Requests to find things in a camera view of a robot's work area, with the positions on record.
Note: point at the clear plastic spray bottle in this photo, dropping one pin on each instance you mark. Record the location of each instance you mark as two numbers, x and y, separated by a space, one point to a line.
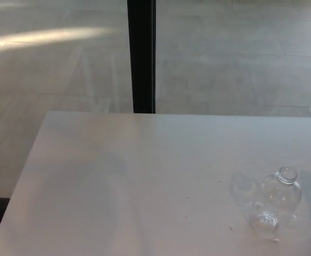
278 197

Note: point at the black vertical pillar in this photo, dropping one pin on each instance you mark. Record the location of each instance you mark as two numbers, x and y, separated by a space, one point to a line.
141 53

